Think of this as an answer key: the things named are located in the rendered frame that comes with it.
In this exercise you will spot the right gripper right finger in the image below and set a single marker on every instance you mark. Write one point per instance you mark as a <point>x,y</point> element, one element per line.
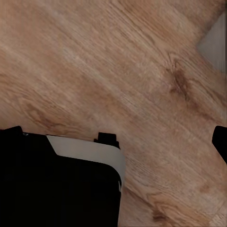
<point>219,140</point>

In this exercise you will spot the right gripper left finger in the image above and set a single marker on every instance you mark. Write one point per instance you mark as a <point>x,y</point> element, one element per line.
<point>11,142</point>

